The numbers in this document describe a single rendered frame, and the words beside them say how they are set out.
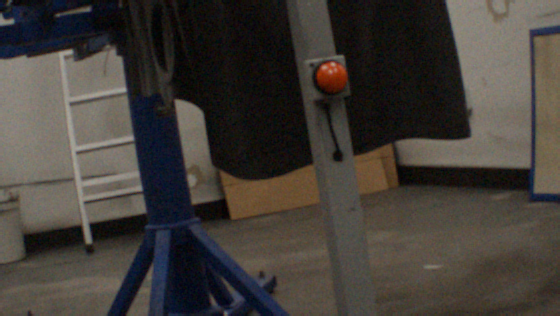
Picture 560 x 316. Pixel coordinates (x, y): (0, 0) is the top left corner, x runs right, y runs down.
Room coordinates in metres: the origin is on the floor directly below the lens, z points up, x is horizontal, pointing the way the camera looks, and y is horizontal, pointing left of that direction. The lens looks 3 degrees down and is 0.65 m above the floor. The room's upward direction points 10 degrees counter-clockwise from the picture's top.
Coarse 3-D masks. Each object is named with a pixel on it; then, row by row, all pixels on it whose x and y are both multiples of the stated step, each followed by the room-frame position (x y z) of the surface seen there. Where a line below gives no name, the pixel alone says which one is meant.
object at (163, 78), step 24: (144, 0) 1.95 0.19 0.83; (168, 0) 1.77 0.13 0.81; (144, 24) 2.01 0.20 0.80; (168, 24) 1.81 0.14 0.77; (144, 48) 2.04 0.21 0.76; (168, 48) 1.82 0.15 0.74; (144, 72) 2.07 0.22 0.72; (168, 72) 1.82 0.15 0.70; (192, 72) 1.76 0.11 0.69; (168, 96) 1.86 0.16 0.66; (192, 96) 1.78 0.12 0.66
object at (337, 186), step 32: (288, 0) 1.49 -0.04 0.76; (320, 0) 1.48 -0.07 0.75; (320, 32) 1.47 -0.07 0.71; (320, 96) 1.46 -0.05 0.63; (320, 128) 1.47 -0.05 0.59; (320, 160) 1.48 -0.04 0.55; (352, 160) 1.48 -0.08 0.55; (320, 192) 1.49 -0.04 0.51; (352, 192) 1.47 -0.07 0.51; (352, 224) 1.47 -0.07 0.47; (352, 256) 1.47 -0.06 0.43; (352, 288) 1.47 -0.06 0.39
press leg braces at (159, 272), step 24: (144, 240) 3.13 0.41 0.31; (168, 240) 2.97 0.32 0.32; (192, 240) 3.00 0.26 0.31; (144, 264) 3.15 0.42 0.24; (168, 264) 2.92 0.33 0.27; (216, 264) 2.95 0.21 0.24; (120, 288) 3.23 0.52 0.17; (168, 288) 2.88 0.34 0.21; (216, 288) 3.32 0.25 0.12; (240, 288) 2.91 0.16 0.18; (120, 312) 3.25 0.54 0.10; (168, 312) 2.84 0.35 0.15; (264, 312) 2.86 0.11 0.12
